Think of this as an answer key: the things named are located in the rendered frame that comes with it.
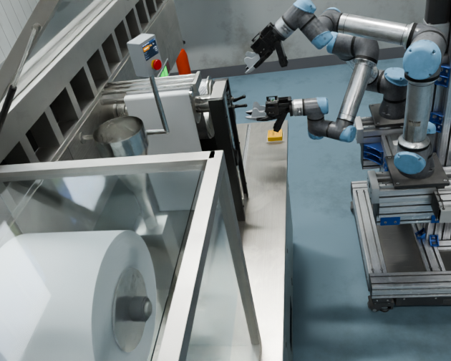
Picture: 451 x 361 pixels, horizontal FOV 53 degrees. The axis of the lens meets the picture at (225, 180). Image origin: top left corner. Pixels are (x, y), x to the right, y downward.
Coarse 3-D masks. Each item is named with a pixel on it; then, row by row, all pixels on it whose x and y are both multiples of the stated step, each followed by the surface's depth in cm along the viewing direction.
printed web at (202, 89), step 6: (204, 84) 189; (198, 90) 173; (204, 90) 188; (192, 108) 163; (204, 120) 181; (198, 126) 183; (204, 126) 183; (198, 132) 185; (204, 132) 184; (204, 138) 189; (210, 138) 190
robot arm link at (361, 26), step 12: (324, 12) 176; (336, 12) 175; (336, 24) 174; (348, 24) 172; (360, 24) 170; (372, 24) 168; (384, 24) 167; (396, 24) 166; (408, 24) 165; (420, 24) 162; (360, 36) 173; (372, 36) 170; (384, 36) 167; (396, 36) 165; (408, 36) 163; (444, 36) 156
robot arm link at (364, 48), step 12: (360, 48) 192; (372, 48) 190; (360, 60) 192; (372, 60) 190; (360, 72) 192; (360, 84) 192; (348, 96) 193; (360, 96) 193; (348, 108) 193; (336, 120) 196; (348, 120) 193; (336, 132) 194; (348, 132) 191
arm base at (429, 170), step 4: (428, 156) 189; (428, 160) 191; (432, 160) 193; (428, 164) 191; (432, 164) 193; (424, 168) 191; (428, 168) 192; (432, 168) 194; (400, 172) 198; (420, 172) 192; (424, 172) 192; (428, 172) 192; (432, 172) 194; (408, 176) 195; (412, 176) 194; (416, 176) 193; (420, 176) 193; (424, 176) 193; (428, 176) 194
